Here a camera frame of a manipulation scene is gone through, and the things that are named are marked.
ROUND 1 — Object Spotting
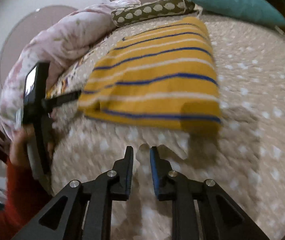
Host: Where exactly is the mustard striped knit garment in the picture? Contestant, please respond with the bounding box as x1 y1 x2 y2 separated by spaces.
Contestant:
78 17 221 134

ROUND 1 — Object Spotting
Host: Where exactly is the red sleeved forearm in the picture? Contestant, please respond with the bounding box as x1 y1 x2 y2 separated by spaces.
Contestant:
0 161 52 239

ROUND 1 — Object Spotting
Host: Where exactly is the person's left hand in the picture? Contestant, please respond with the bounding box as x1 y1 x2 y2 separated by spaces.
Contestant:
9 125 34 168

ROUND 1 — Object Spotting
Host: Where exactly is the geometric patterned blanket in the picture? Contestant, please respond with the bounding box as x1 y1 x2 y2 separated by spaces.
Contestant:
46 49 96 99

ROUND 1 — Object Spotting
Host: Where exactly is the pink floral comforter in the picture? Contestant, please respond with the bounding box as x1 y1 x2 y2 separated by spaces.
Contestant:
0 0 141 139

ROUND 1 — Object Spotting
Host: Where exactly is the beige white-dotted bedspread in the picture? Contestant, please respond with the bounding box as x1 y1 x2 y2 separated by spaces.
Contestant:
52 15 285 239

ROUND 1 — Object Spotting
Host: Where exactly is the round pink headboard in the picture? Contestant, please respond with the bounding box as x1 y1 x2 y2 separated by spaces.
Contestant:
0 5 77 87

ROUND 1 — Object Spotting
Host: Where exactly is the olive white-spotted bolster pillow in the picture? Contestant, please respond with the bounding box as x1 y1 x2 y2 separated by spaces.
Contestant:
111 0 196 27

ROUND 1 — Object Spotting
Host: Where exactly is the teal cushion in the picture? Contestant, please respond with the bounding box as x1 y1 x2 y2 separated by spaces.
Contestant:
191 0 285 27

